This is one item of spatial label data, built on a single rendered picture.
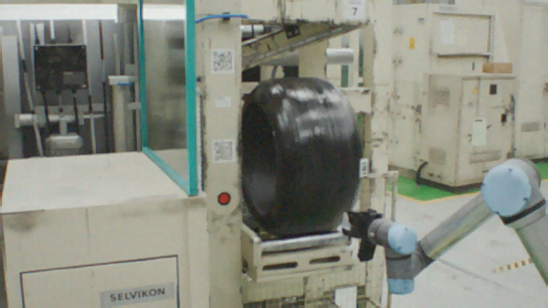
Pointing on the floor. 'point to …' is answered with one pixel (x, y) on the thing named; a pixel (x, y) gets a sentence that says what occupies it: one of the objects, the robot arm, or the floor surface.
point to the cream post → (220, 239)
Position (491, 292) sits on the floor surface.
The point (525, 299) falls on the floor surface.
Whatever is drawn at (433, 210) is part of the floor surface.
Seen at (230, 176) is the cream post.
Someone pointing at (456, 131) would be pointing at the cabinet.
